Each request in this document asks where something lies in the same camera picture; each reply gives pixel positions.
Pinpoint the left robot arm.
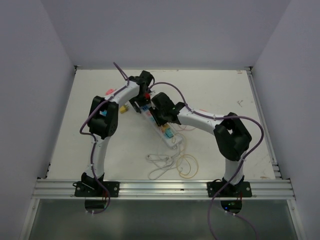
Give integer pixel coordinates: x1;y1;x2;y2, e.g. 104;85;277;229
80;70;155;197

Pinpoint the pink plug adapter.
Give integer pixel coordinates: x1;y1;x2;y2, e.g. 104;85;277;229
105;88;116;96

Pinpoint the white power strip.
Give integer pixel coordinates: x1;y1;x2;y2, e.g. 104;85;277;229
139;105;183;149

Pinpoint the pink charging cable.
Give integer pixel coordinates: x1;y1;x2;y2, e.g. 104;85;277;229
174;123;197;133

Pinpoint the teal cube plug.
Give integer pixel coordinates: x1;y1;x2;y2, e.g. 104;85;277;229
164;128;174;139

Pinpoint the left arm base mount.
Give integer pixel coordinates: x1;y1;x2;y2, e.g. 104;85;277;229
72;181;120;198

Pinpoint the yellow charging cable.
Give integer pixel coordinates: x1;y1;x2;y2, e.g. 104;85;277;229
159;122;200;179

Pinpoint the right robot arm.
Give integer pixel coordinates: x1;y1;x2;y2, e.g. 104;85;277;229
149;92;252;197

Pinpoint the blue plug adapter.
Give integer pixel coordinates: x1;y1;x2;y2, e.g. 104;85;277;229
99;110;107;117

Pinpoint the aluminium front rail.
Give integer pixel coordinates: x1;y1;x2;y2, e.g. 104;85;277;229
31;179;295;200

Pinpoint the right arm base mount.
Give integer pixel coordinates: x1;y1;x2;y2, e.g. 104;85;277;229
206;178;253;198

